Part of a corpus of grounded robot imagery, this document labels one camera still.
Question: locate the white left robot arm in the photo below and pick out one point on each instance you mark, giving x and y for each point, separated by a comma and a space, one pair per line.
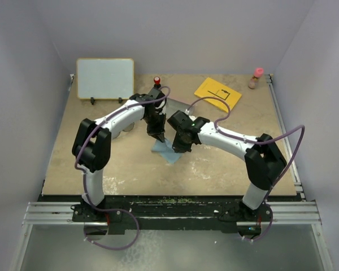
92, 145

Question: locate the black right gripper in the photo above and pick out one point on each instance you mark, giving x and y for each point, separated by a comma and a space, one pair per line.
179, 147

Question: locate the blue cleaning cloth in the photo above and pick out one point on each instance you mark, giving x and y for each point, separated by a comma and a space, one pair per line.
166, 151

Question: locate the metal frame sunglasses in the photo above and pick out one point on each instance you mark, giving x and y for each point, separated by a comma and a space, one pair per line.
126, 130

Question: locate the yellow framed whiteboard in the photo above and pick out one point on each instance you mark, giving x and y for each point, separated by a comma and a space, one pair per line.
105, 78

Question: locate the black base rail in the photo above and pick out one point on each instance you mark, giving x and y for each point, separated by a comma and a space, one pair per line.
120, 213

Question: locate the red black stamp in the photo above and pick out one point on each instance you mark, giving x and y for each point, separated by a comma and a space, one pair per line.
156, 80

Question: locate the yellow book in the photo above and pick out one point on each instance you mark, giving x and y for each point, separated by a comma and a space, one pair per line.
213, 88

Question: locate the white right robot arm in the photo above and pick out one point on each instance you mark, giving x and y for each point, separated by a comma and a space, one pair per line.
264, 162

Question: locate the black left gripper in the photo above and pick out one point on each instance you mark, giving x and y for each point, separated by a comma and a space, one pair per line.
159, 132

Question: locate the pink glasses case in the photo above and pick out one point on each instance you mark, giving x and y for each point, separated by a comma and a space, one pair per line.
174, 105

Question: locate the pink capped small bottle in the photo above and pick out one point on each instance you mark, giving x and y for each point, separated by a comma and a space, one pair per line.
258, 73

